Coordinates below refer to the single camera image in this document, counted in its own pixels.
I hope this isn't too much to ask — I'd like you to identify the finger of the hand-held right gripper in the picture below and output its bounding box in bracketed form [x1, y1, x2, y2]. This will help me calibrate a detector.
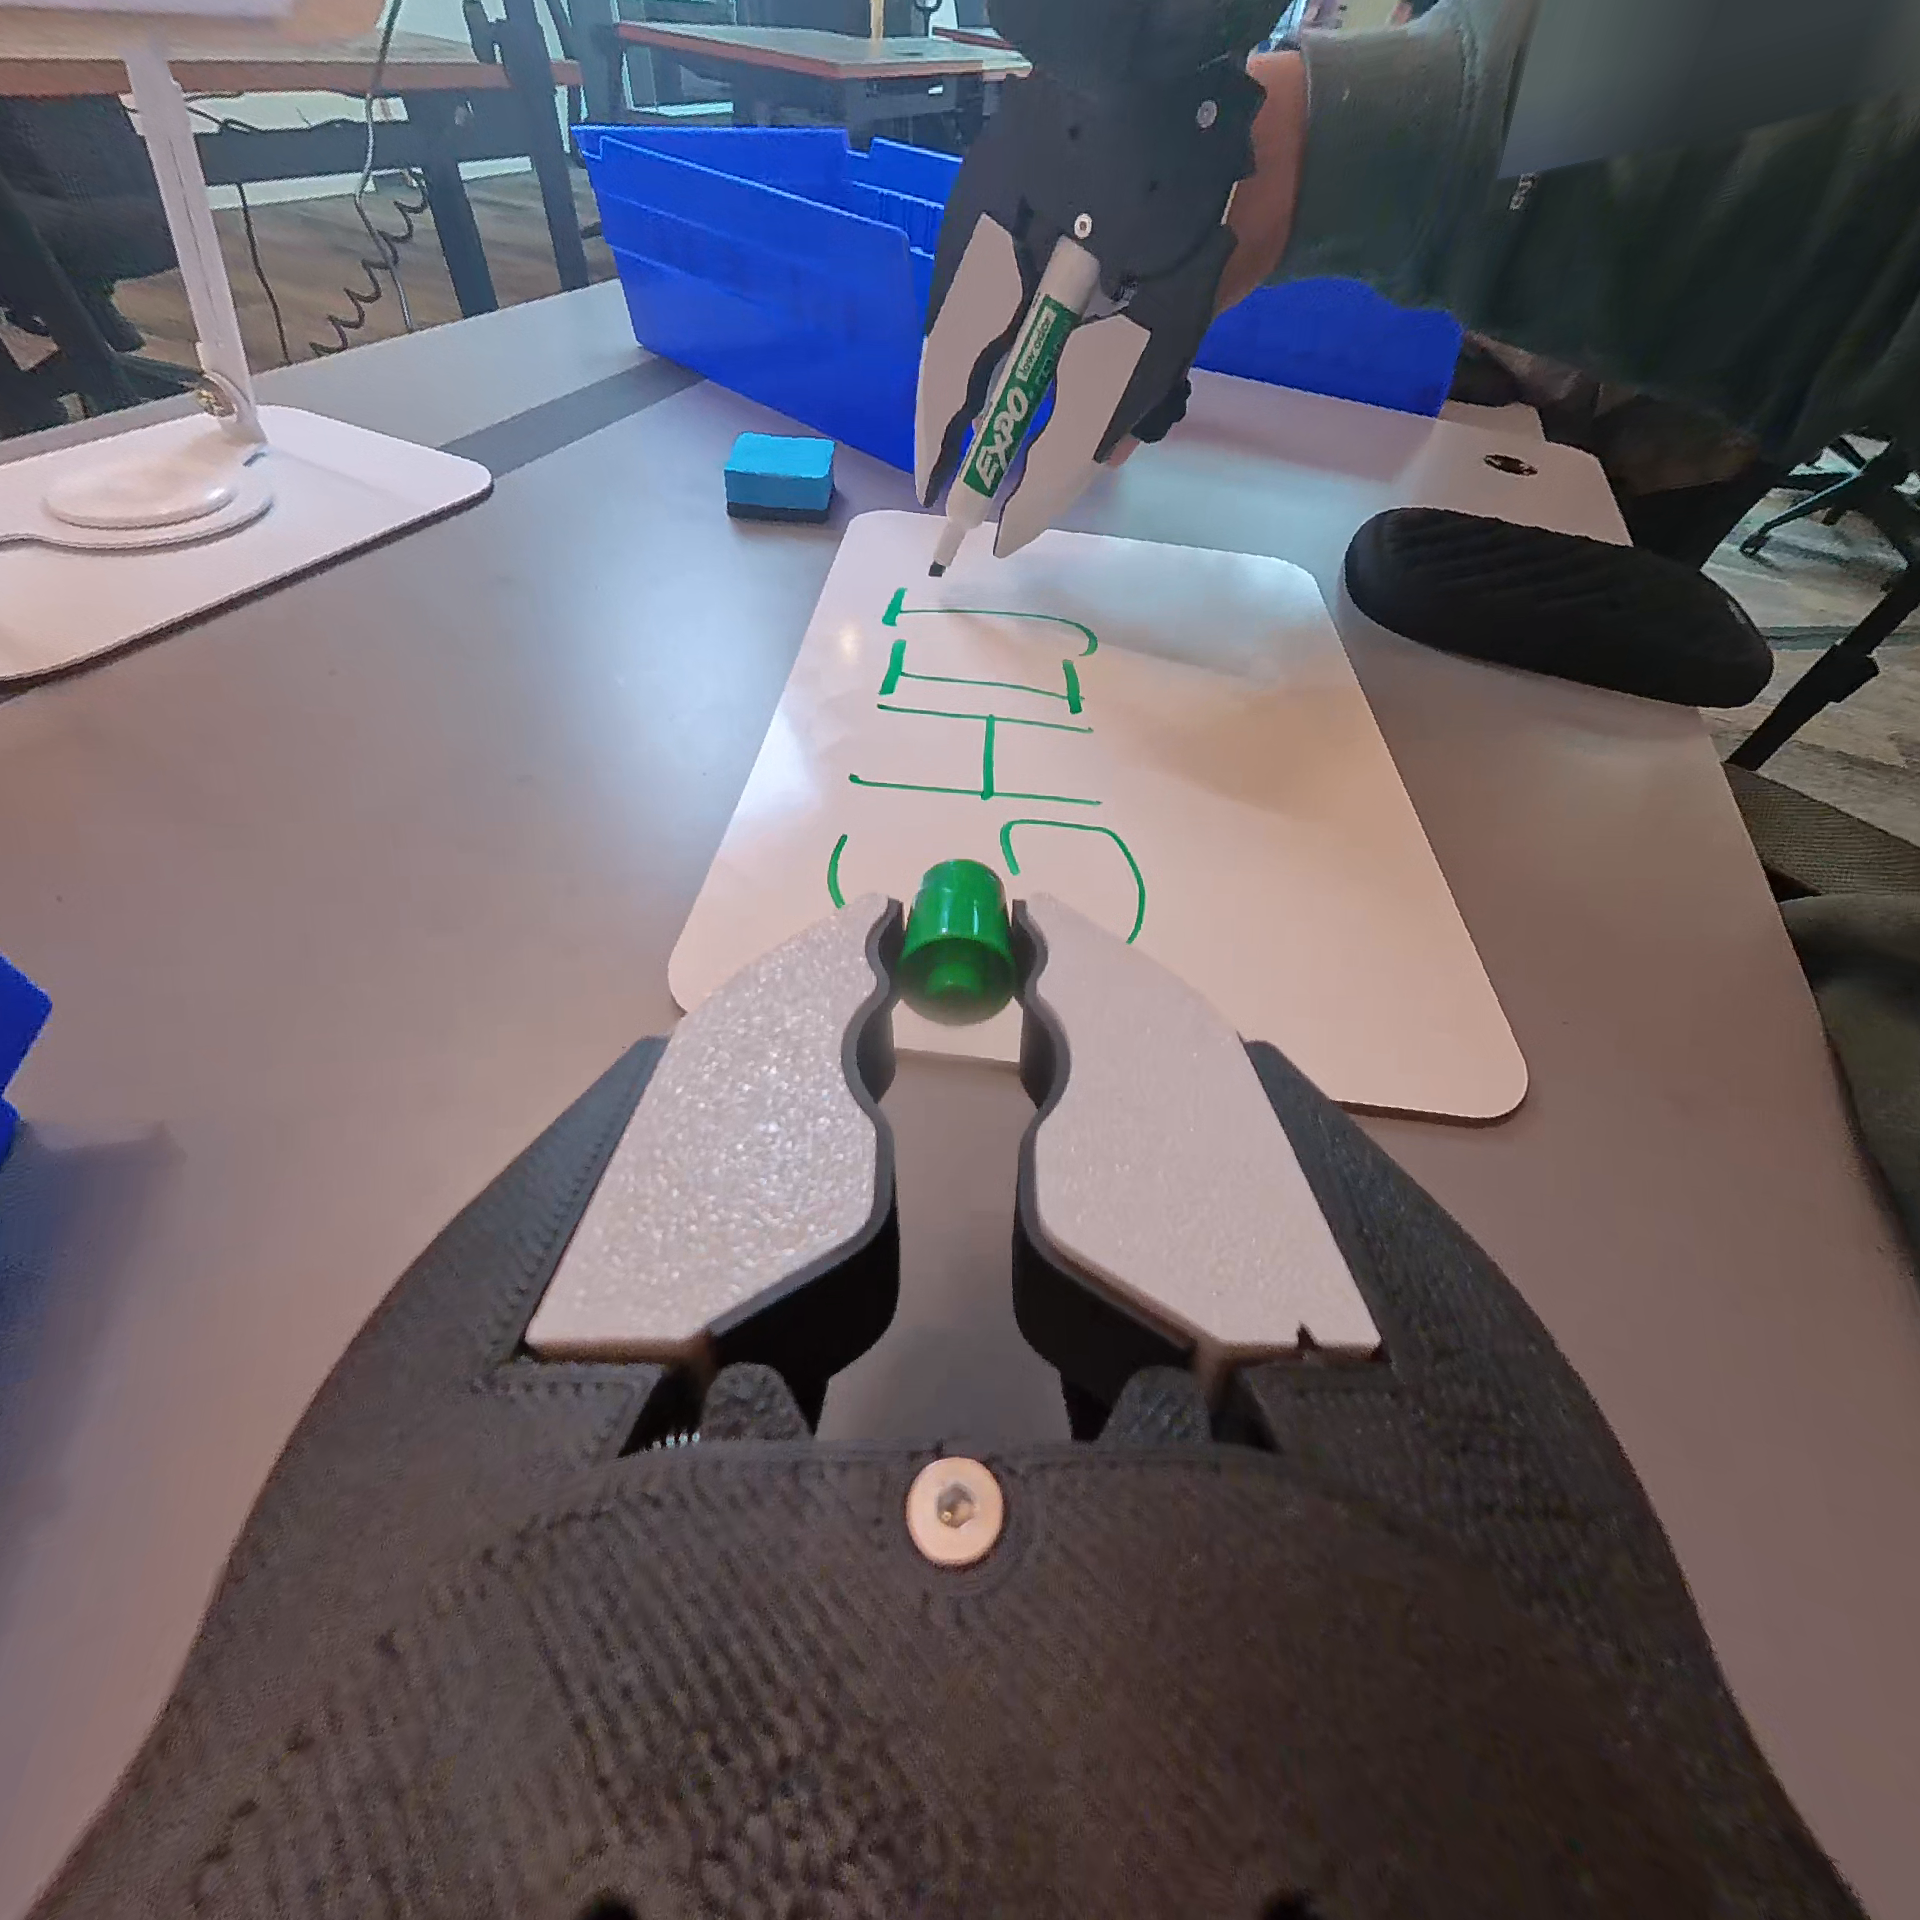
[997, 294, 1165, 558]
[916, 226, 1037, 512]

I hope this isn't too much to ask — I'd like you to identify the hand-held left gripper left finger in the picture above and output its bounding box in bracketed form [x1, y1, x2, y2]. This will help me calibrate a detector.
[525, 890, 903, 1382]

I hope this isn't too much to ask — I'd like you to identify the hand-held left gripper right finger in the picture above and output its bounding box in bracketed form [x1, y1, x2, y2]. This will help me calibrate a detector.
[1014, 896, 1388, 1386]

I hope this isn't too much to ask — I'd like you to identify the green dry-erase marker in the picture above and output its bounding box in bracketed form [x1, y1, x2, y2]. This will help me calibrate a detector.
[930, 249, 1098, 577]

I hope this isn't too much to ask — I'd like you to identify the blue plastic bin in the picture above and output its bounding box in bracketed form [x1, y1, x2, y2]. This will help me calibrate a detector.
[1196, 274, 1466, 418]
[0, 951, 56, 1171]
[574, 121, 1008, 472]

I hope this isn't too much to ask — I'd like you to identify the blue whiteboard eraser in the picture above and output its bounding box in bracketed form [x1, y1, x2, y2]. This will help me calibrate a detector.
[720, 429, 838, 518]

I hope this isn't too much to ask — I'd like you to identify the green marker cap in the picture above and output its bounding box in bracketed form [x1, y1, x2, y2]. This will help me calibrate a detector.
[898, 855, 1023, 1022]

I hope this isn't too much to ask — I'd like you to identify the white whiteboard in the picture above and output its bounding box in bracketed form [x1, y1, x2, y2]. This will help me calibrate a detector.
[668, 505, 1531, 1123]

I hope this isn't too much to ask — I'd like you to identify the person's right hand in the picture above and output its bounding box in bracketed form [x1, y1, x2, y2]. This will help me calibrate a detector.
[1236, 54, 1327, 307]

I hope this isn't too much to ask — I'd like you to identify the wooden desk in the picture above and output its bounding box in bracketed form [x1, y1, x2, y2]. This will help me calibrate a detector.
[615, 15, 1008, 137]

